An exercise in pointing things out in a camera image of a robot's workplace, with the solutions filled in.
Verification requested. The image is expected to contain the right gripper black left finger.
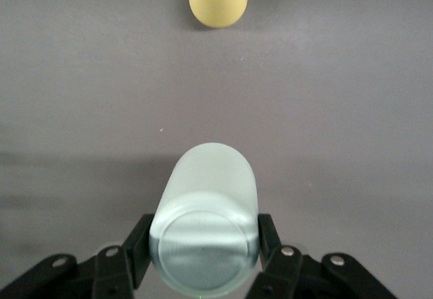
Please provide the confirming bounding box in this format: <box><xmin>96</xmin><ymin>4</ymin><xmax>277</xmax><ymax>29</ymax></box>
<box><xmin>0</xmin><ymin>213</ymin><xmax>154</xmax><ymax>299</ymax></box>

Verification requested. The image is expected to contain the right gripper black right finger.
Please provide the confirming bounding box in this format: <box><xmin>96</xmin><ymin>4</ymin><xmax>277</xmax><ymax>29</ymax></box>
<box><xmin>244</xmin><ymin>213</ymin><xmax>398</xmax><ymax>299</ymax></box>

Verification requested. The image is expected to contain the pale green plastic cup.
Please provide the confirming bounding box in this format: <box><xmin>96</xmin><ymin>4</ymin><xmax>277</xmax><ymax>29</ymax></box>
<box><xmin>148</xmin><ymin>141</ymin><xmax>260</xmax><ymax>299</ymax></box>

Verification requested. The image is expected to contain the yellow plastic cup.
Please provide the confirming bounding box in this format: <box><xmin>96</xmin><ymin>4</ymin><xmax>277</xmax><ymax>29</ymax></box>
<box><xmin>187</xmin><ymin>0</ymin><xmax>250</xmax><ymax>30</ymax></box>

